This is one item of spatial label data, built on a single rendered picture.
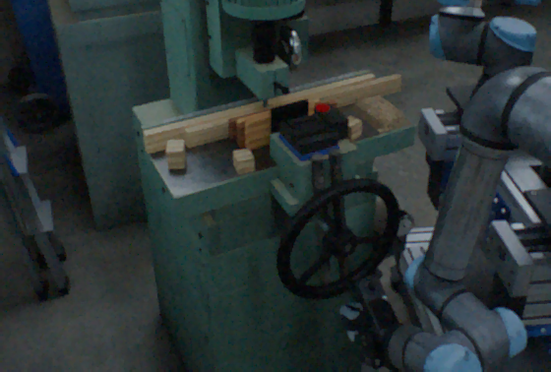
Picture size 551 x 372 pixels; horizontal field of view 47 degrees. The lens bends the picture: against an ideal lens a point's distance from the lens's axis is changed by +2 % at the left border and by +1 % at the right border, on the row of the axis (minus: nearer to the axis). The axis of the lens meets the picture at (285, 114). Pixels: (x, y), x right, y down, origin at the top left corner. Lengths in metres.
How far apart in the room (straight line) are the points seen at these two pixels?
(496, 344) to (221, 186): 0.59
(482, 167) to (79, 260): 1.82
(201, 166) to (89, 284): 1.18
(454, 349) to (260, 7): 0.71
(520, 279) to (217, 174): 0.65
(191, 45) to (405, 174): 1.60
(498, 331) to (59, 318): 1.61
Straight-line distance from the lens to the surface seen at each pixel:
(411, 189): 2.83
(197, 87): 1.58
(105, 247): 2.59
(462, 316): 1.15
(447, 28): 1.74
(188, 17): 1.51
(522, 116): 0.94
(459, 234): 1.11
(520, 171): 1.74
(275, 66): 1.38
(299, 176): 1.26
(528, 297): 1.47
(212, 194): 1.31
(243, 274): 1.49
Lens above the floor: 1.68
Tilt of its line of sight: 31 degrees down
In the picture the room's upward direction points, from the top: straight up
